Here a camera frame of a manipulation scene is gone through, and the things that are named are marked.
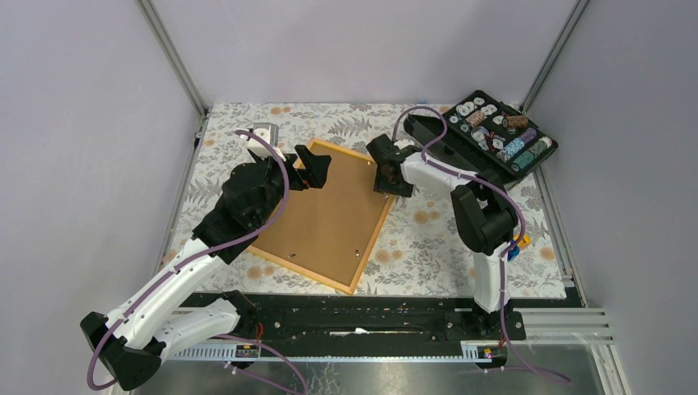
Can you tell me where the purple poker chip stack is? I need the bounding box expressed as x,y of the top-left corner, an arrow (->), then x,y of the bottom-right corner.
516,128 -> 537,146

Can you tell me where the floral patterned table mat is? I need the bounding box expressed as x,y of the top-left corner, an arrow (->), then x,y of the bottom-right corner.
164,103 -> 565,299

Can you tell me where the brown poker chip stack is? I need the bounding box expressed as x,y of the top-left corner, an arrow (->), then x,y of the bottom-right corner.
501,115 -> 529,129

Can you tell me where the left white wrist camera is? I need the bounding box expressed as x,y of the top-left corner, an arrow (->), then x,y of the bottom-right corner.
241,123 -> 282,159

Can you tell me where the black poker chip case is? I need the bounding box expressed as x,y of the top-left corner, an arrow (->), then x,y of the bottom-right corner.
400,90 -> 558,193

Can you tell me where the blue yellow toy car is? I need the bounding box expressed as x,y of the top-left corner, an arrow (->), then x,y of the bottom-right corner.
507,234 -> 532,262

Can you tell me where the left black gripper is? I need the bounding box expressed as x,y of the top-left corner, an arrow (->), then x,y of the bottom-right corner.
253,145 -> 331,226

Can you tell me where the teal poker chip stack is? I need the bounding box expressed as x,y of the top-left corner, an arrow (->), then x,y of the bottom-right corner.
511,137 -> 552,172

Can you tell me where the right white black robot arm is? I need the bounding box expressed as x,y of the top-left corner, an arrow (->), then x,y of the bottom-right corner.
367,135 -> 519,339

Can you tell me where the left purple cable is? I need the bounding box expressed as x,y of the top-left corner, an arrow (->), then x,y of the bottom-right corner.
86,129 -> 312,395

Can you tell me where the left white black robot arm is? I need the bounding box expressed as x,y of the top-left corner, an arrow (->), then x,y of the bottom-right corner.
80,145 -> 332,391

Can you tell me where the orange picture frame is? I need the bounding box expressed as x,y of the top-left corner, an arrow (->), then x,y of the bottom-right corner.
246,137 -> 397,296

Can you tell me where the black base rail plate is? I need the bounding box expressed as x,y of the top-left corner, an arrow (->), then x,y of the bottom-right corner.
182,290 -> 526,358

